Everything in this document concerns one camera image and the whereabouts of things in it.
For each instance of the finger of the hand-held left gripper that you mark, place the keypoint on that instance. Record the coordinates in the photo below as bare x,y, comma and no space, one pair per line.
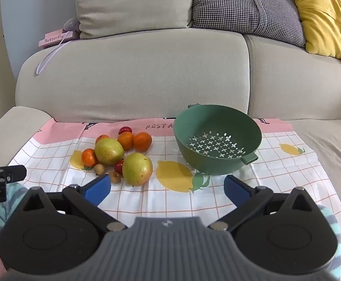
14,173

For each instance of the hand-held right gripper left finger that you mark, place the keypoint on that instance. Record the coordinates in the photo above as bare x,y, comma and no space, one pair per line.
98,188

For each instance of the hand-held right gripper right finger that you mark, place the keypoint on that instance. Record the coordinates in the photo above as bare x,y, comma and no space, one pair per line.
237,189

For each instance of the brown longan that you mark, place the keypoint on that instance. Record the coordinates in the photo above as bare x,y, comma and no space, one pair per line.
99,169
115,177

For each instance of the red cherry tomato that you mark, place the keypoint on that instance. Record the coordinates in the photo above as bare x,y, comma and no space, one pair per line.
125,130
118,167

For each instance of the orange tangerine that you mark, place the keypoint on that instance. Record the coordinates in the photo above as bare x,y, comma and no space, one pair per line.
126,140
88,157
101,137
142,142

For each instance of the green plastic colander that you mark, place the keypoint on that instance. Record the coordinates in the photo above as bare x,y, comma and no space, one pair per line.
217,140

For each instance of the lemon print checked cloth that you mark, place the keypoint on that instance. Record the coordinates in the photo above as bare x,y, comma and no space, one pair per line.
164,202

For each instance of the lilac ribbon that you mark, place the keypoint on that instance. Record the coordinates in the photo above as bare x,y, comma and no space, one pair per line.
49,55

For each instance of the beige sofa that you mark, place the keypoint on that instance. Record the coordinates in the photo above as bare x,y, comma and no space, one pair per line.
135,76

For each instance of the pink box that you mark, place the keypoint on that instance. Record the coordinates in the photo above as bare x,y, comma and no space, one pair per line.
53,38

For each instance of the purple plush toy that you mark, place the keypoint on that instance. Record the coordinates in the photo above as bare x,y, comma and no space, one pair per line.
72,25

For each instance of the black-white houndstooth cushion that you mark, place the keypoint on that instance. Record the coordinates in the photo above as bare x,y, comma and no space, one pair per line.
240,5

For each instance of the beige cushion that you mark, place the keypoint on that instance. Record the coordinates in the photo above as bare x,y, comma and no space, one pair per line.
132,3

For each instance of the yellow cushion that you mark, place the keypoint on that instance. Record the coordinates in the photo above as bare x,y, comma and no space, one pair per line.
319,17

